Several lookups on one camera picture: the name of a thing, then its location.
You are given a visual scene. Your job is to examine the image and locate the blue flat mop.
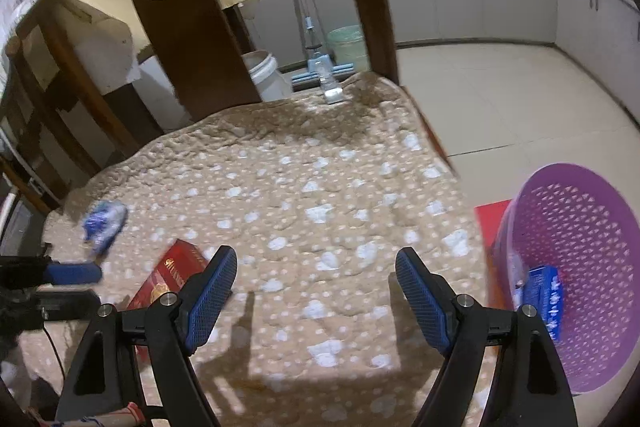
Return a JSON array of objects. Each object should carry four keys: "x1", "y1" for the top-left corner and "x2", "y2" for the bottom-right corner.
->
[{"x1": 292, "y1": 0, "x2": 355, "y2": 90}]

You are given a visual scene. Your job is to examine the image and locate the red floor mat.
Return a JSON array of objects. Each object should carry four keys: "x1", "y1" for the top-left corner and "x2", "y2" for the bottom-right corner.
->
[{"x1": 475, "y1": 199, "x2": 511, "y2": 255}]

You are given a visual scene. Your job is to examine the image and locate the blue carton with red label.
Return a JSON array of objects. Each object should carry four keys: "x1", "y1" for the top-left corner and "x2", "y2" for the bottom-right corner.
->
[{"x1": 514, "y1": 265, "x2": 564, "y2": 343}]

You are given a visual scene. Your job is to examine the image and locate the long red carton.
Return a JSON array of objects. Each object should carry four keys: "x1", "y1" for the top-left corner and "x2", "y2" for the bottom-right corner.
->
[{"x1": 127, "y1": 239, "x2": 207, "y2": 310}]

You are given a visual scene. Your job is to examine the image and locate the metal clamp on cushion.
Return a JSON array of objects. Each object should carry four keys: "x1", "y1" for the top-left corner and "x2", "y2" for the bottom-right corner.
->
[{"x1": 319, "y1": 69, "x2": 344, "y2": 105}]

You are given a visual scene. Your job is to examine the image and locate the grey kitchen base cabinets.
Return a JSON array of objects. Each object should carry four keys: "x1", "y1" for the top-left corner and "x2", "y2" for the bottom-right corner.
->
[{"x1": 248, "y1": 0, "x2": 639, "y2": 117}]

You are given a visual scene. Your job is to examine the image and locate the blue white wrapper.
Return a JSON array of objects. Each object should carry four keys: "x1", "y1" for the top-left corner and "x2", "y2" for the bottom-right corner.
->
[{"x1": 82, "y1": 200, "x2": 128, "y2": 257}]

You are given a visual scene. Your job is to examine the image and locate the white plastic bucket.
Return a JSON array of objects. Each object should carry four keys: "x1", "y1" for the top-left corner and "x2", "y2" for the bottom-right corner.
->
[{"x1": 242, "y1": 50, "x2": 293, "y2": 102}]

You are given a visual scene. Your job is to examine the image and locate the purple plastic basket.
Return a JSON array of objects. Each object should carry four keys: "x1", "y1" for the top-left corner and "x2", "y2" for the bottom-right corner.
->
[{"x1": 492, "y1": 162, "x2": 639, "y2": 395}]

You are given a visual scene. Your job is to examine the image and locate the green lined waste bin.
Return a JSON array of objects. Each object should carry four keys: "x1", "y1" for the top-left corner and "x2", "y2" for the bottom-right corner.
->
[{"x1": 326, "y1": 25, "x2": 370, "y2": 72}]

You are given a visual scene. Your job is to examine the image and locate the dark wooden chair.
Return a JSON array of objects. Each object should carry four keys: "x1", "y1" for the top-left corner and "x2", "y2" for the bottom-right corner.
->
[{"x1": 0, "y1": 0, "x2": 402, "y2": 218}]

